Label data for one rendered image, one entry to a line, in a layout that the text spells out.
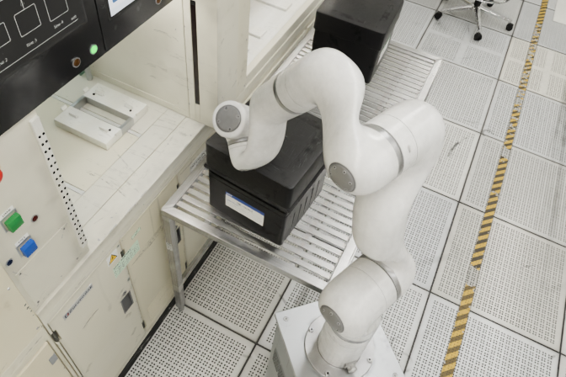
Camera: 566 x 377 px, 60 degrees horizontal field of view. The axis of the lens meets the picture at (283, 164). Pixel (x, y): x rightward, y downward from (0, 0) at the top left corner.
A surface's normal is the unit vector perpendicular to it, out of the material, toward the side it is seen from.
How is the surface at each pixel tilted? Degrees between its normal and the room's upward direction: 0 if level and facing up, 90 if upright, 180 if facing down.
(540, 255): 0
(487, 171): 0
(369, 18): 0
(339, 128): 57
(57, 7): 90
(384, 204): 41
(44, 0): 90
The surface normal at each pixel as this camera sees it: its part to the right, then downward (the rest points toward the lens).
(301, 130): 0.10, -0.65
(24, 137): 0.89, 0.40
